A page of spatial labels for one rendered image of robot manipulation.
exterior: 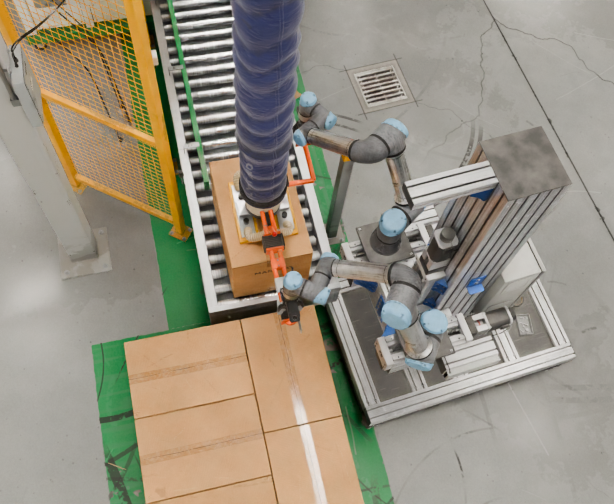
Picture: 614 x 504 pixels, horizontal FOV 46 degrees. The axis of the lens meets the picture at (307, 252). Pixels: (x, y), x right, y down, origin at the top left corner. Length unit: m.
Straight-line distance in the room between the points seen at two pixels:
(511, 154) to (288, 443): 1.80
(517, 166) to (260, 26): 0.99
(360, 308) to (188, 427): 1.23
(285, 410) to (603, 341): 2.11
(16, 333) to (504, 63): 3.79
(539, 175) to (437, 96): 2.76
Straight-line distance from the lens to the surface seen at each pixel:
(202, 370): 3.72
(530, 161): 2.65
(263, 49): 2.44
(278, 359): 3.73
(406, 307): 2.70
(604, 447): 4.63
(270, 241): 3.35
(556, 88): 5.64
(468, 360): 3.43
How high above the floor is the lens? 4.13
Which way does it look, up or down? 65 degrees down
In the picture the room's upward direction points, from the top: 9 degrees clockwise
